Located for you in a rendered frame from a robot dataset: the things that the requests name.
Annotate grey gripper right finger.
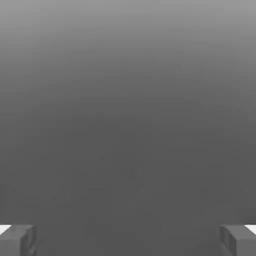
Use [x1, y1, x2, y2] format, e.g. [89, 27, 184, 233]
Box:
[219, 224, 256, 256]

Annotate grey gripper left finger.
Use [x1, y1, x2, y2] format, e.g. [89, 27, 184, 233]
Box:
[0, 224, 38, 256]

